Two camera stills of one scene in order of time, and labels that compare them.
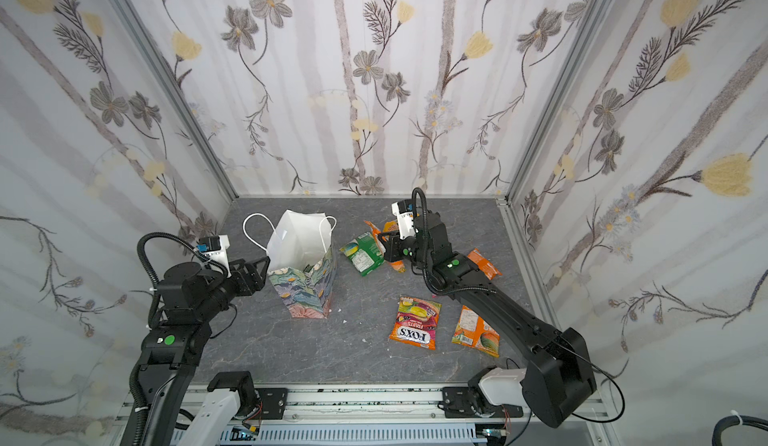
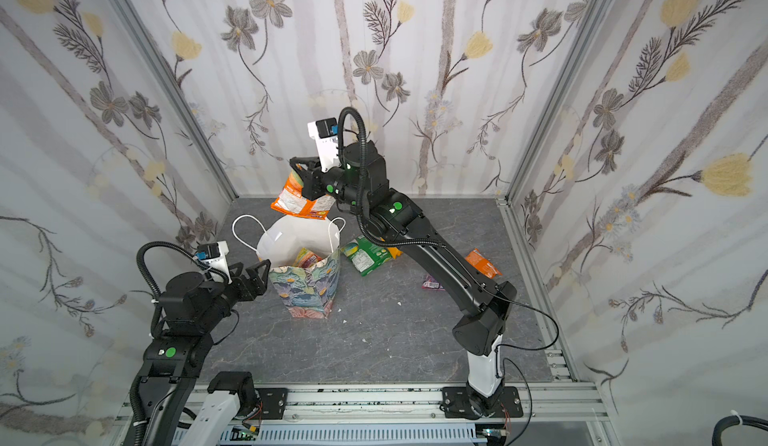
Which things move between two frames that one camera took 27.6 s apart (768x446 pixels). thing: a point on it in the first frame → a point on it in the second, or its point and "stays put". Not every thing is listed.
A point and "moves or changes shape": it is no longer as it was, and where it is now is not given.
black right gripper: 396,248 → 312,180
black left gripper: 245,274 stays put
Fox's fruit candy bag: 417,322 → 306,258
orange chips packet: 487,267 stays put
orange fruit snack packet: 473,330 moves or changes shape
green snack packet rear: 363,253 stays put
